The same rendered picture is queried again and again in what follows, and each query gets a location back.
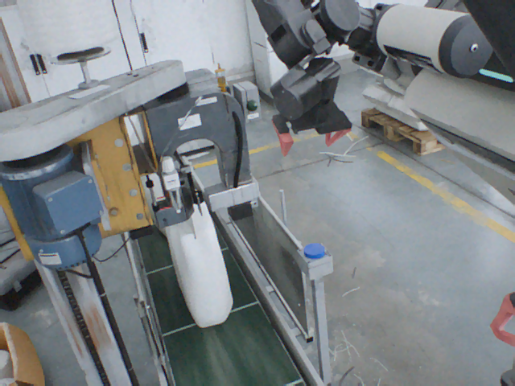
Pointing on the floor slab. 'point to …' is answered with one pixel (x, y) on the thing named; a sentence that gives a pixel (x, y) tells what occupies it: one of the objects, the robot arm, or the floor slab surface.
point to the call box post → (321, 330)
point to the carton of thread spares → (21, 355)
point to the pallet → (401, 131)
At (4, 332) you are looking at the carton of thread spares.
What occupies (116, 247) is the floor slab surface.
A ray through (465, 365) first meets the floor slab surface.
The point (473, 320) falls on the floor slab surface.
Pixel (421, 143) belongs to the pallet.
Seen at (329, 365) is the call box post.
